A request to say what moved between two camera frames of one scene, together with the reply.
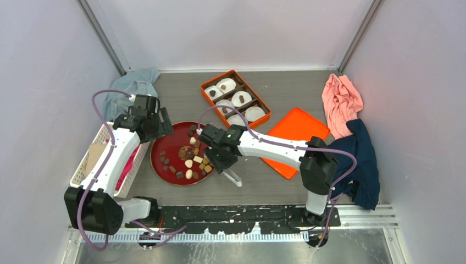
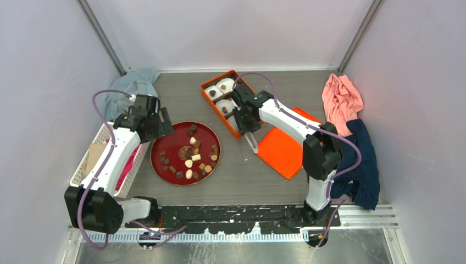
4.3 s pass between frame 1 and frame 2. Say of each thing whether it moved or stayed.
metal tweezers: moved
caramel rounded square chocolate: stayed
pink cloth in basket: stayed
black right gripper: moved
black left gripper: stayed
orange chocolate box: stayed
